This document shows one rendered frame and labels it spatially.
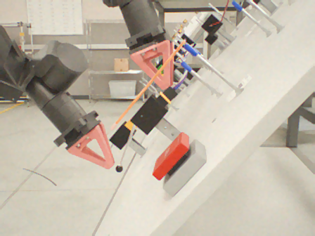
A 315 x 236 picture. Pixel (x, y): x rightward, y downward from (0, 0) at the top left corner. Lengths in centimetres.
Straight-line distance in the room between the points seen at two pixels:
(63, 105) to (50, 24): 779
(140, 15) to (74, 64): 14
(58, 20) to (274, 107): 808
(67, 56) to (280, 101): 35
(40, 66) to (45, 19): 785
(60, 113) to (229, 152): 35
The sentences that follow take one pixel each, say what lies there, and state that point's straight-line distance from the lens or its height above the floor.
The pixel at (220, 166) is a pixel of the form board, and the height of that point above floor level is 111.
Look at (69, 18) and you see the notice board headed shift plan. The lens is 829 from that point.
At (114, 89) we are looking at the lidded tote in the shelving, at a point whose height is 29.
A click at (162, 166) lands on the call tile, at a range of 38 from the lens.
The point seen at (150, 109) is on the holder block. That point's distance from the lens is 58.
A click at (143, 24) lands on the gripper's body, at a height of 126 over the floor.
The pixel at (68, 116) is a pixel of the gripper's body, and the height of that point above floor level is 111.
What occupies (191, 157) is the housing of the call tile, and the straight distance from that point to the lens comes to 37.
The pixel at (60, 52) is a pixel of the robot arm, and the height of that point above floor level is 122.
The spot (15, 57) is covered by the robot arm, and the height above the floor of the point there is 121.
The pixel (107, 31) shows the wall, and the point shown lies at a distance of 817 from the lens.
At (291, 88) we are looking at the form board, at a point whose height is 119.
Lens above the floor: 122
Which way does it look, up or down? 12 degrees down
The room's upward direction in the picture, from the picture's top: 1 degrees counter-clockwise
